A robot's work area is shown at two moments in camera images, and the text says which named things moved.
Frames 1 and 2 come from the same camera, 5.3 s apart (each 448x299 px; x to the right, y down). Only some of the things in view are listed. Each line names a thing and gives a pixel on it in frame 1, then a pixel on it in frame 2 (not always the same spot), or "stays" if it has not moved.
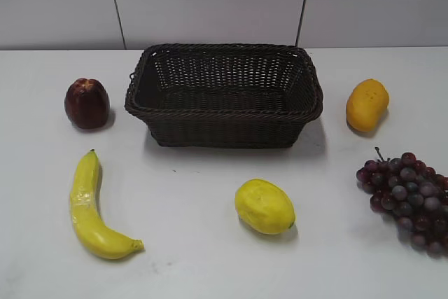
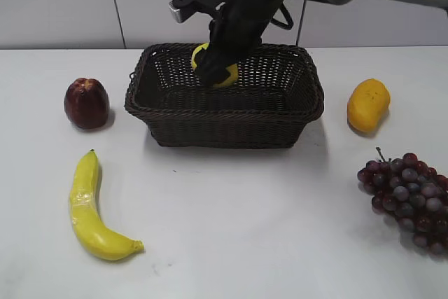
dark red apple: [87, 103] stays
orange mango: [367, 105] stays
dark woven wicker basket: [225, 96] stays
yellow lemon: [264, 206] → [232, 68]
